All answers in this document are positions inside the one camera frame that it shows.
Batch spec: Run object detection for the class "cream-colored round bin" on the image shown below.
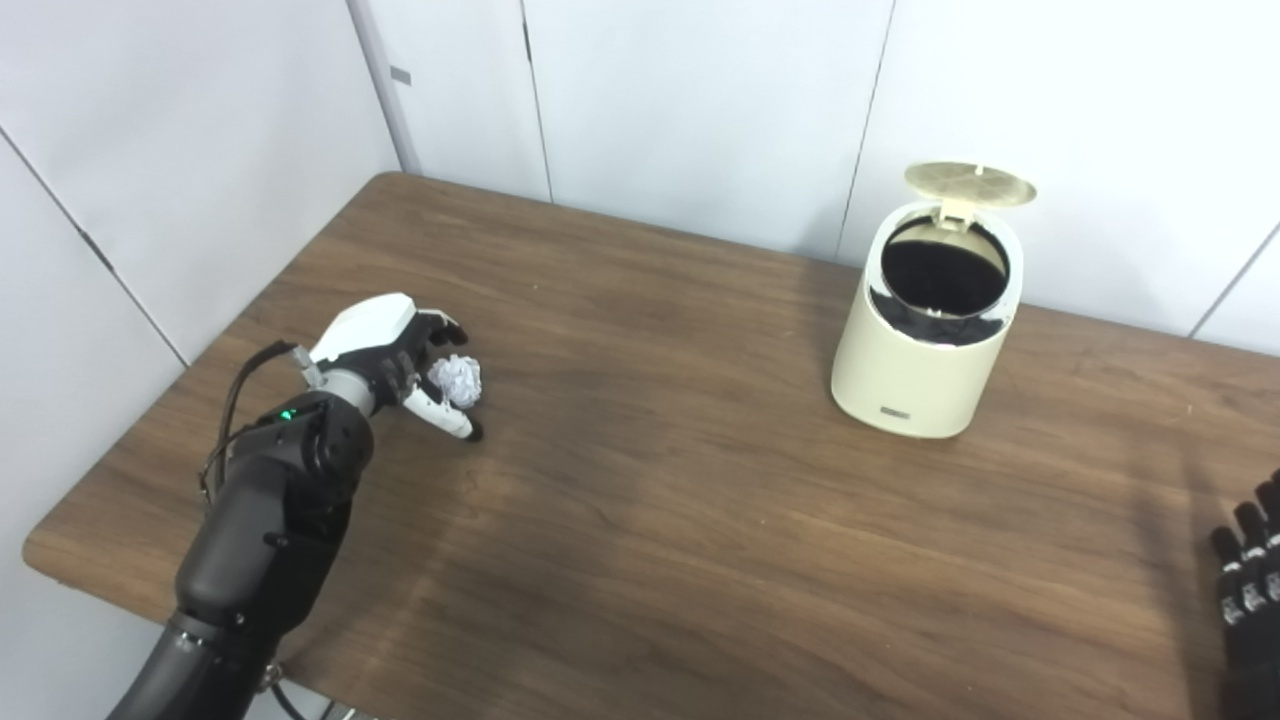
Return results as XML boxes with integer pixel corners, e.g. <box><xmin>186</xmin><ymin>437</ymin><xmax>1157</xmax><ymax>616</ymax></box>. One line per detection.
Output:
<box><xmin>830</xmin><ymin>162</ymin><xmax>1037</xmax><ymax>439</ymax></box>

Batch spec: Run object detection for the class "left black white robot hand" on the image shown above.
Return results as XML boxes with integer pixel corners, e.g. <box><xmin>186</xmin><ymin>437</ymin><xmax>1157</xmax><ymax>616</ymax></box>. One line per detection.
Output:
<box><xmin>305</xmin><ymin>292</ymin><xmax>484</xmax><ymax>443</ymax></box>

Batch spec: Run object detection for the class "white paper ball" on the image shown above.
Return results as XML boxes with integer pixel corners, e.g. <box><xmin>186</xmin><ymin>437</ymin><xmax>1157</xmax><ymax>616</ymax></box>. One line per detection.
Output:
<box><xmin>428</xmin><ymin>354</ymin><xmax>484</xmax><ymax>409</ymax></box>

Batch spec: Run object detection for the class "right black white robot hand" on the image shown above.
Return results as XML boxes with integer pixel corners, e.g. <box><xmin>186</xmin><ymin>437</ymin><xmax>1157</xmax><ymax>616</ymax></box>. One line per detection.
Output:
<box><xmin>1210</xmin><ymin>470</ymin><xmax>1280</xmax><ymax>720</ymax></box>

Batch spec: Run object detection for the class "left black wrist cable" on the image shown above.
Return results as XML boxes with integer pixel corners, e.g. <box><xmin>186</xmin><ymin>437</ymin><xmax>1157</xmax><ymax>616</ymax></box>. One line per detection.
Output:
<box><xmin>200</xmin><ymin>340</ymin><xmax>326</xmax><ymax>501</ymax></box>

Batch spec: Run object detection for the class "cream round bin lid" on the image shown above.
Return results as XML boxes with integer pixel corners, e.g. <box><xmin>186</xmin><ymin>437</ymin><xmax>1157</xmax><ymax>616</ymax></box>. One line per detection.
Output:
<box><xmin>904</xmin><ymin>162</ymin><xmax>1037</xmax><ymax>229</ymax></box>

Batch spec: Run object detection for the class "grey wall post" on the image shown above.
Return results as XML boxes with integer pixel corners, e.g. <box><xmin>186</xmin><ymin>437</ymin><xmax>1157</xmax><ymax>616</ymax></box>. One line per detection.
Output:
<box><xmin>345</xmin><ymin>0</ymin><xmax>426</xmax><ymax>176</ymax></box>

